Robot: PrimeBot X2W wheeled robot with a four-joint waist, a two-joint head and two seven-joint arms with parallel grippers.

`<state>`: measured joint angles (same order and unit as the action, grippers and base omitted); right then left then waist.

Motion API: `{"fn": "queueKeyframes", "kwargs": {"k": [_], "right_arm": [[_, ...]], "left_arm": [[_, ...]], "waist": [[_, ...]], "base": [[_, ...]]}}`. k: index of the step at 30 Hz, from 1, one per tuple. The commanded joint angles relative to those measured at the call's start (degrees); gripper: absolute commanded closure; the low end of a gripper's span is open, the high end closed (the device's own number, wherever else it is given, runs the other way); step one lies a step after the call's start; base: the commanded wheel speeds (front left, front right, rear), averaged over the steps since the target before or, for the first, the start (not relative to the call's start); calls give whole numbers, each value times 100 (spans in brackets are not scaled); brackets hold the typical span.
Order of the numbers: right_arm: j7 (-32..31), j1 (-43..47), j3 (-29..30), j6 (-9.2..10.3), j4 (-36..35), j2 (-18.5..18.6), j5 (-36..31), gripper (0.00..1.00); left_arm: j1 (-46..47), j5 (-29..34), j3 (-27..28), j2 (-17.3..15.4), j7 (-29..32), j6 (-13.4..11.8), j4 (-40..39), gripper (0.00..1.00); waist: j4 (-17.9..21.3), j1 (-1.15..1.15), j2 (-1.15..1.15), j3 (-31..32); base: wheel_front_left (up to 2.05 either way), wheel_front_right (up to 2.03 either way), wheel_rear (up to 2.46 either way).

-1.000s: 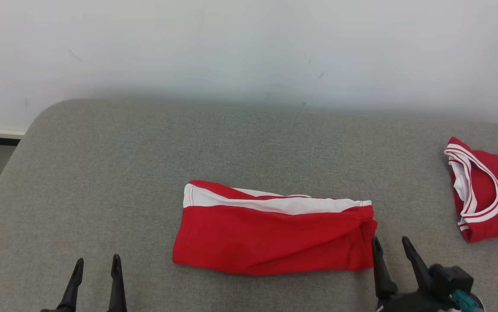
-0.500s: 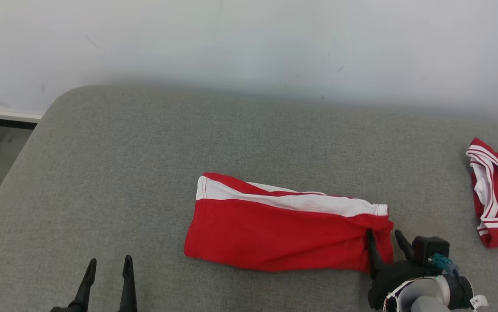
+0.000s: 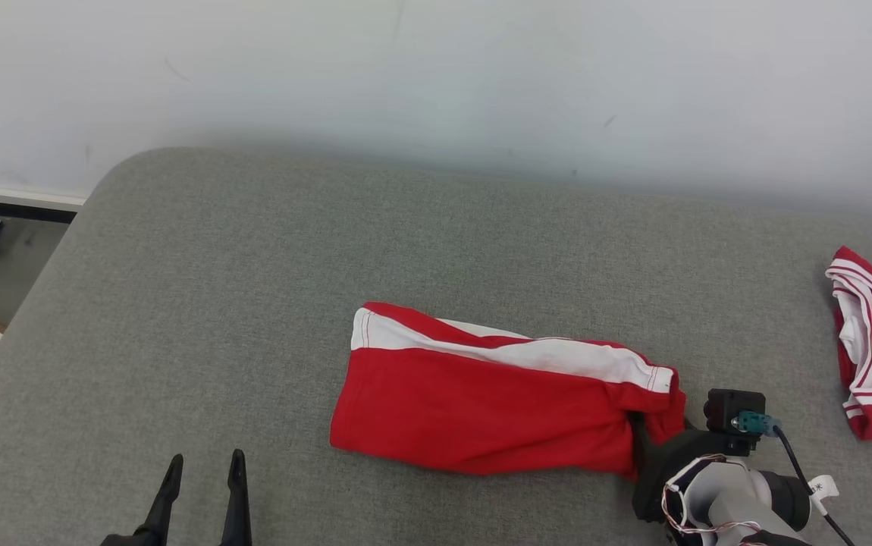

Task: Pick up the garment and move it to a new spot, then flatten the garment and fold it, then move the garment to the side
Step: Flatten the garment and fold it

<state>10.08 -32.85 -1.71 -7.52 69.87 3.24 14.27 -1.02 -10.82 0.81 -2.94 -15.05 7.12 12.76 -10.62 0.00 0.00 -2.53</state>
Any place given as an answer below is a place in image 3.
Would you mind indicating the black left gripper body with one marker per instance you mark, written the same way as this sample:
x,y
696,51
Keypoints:
x,y
129,540

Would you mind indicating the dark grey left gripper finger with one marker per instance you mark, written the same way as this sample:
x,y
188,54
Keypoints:
x,y
163,500
237,500

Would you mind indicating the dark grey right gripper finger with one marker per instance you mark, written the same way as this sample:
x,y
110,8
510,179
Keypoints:
x,y
639,440

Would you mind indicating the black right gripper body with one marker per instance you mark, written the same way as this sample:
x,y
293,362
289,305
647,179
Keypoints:
x,y
667,462

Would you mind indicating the red shorts with white stripe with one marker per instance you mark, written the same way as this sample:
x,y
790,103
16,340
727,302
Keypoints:
x,y
481,409

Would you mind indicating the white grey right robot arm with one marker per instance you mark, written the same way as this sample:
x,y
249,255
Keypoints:
x,y
716,493

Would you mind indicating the white and black baseboard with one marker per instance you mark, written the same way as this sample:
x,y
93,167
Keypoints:
x,y
19,203

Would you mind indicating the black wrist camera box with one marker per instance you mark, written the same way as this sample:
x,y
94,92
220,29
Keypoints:
x,y
724,409

